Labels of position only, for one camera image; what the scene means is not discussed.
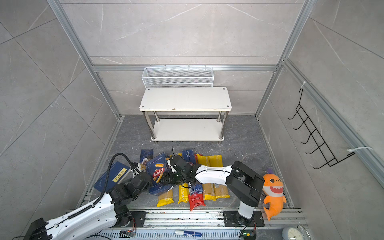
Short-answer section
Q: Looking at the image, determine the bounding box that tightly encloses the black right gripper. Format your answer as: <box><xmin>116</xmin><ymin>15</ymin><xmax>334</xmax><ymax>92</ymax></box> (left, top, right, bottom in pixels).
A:
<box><xmin>158</xmin><ymin>171</ymin><xmax>187</xmax><ymax>187</ymax></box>

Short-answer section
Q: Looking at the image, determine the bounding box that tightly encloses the blue Barilla spaghetti bag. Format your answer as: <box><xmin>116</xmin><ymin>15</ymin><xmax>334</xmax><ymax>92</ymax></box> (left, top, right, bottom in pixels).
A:
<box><xmin>182</xmin><ymin>150</ymin><xmax>197</xmax><ymax>165</ymax></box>

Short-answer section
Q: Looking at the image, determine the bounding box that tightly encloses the blue Barilla pasta box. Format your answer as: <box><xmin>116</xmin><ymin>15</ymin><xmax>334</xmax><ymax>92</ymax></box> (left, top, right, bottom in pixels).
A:
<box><xmin>146</xmin><ymin>153</ymin><xmax>168</xmax><ymax>185</ymax></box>

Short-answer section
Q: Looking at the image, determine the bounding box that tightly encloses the red spaghetti bag with window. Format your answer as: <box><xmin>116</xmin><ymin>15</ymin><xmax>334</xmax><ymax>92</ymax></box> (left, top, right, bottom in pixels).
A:
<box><xmin>189</xmin><ymin>184</ymin><xmax>205</xmax><ymax>211</ymax></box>

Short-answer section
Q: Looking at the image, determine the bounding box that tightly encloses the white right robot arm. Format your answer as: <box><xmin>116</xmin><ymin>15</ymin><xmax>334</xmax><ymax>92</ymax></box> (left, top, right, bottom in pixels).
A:
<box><xmin>168</xmin><ymin>156</ymin><xmax>265</xmax><ymax>226</ymax></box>

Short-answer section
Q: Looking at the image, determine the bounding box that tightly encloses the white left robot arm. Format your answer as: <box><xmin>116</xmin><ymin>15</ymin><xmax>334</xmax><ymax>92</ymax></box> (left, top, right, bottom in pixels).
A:
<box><xmin>13</xmin><ymin>153</ymin><xmax>152</xmax><ymax>240</ymax></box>

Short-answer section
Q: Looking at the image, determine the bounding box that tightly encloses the white two-tier shelf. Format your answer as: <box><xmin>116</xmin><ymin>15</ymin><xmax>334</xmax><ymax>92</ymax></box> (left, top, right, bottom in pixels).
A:
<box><xmin>139</xmin><ymin>87</ymin><xmax>232</xmax><ymax>142</ymax></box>

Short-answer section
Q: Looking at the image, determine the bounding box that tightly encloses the yellow Pastatime spaghetti bag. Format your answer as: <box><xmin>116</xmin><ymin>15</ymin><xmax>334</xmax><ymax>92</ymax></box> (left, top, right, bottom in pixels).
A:
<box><xmin>178</xmin><ymin>183</ymin><xmax>190</xmax><ymax>204</ymax></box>

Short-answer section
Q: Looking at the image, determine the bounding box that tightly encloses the blue hardcover book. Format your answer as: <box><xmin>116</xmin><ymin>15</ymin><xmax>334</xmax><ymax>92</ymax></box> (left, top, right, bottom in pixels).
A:
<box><xmin>93</xmin><ymin>162</ymin><xmax>131</xmax><ymax>192</ymax></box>

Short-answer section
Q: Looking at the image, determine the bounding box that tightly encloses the blue white marker pen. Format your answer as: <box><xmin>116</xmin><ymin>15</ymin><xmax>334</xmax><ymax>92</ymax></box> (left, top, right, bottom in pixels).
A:
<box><xmin>175</xmin><ymin>230</ymin><xmax>203</xmax><ymax>238</ymax></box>

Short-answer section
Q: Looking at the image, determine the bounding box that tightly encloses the orange shark plush toy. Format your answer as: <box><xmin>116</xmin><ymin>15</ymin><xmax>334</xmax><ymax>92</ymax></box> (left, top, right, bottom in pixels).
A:
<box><xmin>263</xmin><ymin>169</ymin><xmax>287</xmax><ymax>221</ymax></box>

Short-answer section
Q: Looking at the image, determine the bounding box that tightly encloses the white alarm clock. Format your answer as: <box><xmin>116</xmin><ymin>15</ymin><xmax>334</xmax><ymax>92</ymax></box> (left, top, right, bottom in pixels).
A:
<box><xmin>282</xmin><ymin>225</ymin><xmax>312</xmax><ymax>240</ymax></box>

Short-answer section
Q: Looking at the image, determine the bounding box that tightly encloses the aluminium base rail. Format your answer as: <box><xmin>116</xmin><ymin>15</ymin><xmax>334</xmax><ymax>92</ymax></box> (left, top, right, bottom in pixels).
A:
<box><xmin>94</xmin><ymin>189</ymin><xmax>312</xmax><ymax>240</ymax></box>

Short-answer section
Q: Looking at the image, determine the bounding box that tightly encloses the white wire mesh basket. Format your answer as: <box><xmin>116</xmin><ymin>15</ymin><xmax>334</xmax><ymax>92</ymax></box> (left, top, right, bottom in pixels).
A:
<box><xmin>142</xmin><ymin>66</ymin><xmax>214</xmax><ymax>88</ymax></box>

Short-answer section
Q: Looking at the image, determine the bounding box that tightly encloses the black wire hook rack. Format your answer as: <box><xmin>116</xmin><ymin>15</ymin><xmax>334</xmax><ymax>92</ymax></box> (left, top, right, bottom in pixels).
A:
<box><xmin>287</xmin><ymin>89</ymin><xmax>355</xmax><ymax>170</ymax></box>

